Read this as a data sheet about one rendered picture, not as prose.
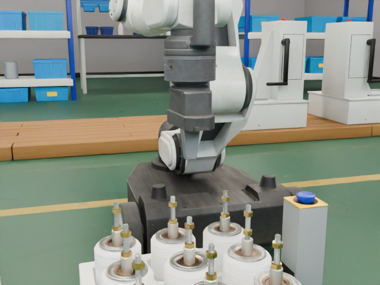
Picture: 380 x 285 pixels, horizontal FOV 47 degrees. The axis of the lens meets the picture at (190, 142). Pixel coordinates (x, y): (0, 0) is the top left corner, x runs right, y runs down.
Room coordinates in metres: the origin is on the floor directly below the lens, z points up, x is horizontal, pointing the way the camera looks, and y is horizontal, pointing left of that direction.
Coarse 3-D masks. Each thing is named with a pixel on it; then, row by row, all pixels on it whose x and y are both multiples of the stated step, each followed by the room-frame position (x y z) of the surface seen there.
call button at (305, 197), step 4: (300, 192) 0.93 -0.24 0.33; (304, 192) 0.93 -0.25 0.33; (308, 192) 0.93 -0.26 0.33; (296, 196) 0.92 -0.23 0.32; (300, 196) 0.91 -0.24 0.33; (304, 196) 0.90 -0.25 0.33; (308, 196) 0.90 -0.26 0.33; (312, 196) 0.90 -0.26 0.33; (300, 200) 0.91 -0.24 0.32; (304, 200) 0.90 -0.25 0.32; (308, 200) 0.90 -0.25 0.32; (312, 200) 0.91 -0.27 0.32
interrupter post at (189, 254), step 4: (184, 248) 0.76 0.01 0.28; (192, 248) 0.76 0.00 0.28; (184, 252) 0.76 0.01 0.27; (188, 252) 0.75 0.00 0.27; (192, 252) 0.75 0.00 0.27; (184, 256) 0.76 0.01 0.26; (188, 256) 0.75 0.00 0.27; (192, 256) 0.75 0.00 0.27; (184, 260) 0.76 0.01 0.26; (188, 260) 0.75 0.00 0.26; (192, 260) 0.75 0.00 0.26; (188, 264) 0.75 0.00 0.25
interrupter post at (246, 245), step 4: (244, 240) 0.79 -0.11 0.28; (248, 240) 0.79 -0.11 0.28; (252, 240) 0.79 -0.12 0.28; (244, 244) 0.79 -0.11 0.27; (248, 244) 0.79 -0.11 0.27; (252, 244) 0.79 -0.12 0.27; (244, 248) 0.79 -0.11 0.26; (248, 248) 0.79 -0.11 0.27; (252, 248) 0.79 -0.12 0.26; (244, 252) 0.79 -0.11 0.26; (248, 252) 0.79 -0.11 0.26; (252, 252) 0.79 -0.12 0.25
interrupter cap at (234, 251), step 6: (234, 246) 0.82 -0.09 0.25; (240, 246) 0.82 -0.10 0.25; (258, 246) 0.82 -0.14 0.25; (228, 252) 0.79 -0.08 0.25; (234, 252) 0.79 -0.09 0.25; (240, 252) 0.80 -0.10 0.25; (258, 252) 0.79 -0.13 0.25; (264, 252) 0.79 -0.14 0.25; (234, 258) 0.77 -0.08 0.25; (240, 258) 0.77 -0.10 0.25; (246, 258) 0.77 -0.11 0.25; (252, 258) 0.77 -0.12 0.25; (258, 258) 0.77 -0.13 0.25
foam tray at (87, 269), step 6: (144, 258) 0.91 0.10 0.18; (150, 258) 0.91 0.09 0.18; (84, 264) 0.88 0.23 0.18; (90, 264) 0.88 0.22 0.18; (150, 264) 0.91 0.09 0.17; (84, 270) 0.86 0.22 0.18; (90, 270) 0.86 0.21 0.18; (84, 276) 0.83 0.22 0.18; (90, 276) 0.83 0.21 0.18; (84, 282) 0.81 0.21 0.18; (90, 282) 0.81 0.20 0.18; (156, 282) 0.81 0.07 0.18; (162, 282) 0.81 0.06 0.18
